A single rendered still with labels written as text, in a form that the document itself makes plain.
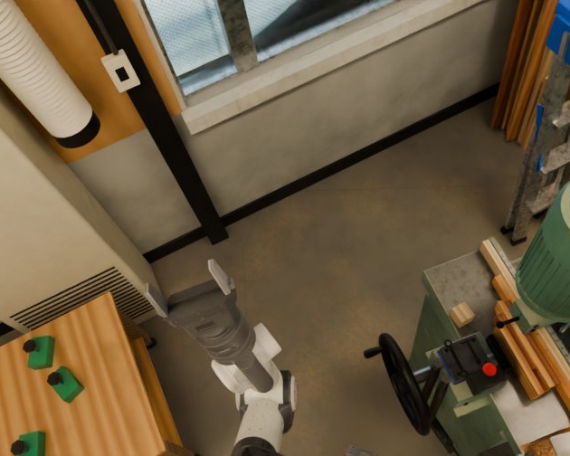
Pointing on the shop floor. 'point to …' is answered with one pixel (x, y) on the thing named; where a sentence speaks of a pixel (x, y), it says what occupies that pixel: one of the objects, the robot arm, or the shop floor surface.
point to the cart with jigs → (77, 390)
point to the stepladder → (555, 120)
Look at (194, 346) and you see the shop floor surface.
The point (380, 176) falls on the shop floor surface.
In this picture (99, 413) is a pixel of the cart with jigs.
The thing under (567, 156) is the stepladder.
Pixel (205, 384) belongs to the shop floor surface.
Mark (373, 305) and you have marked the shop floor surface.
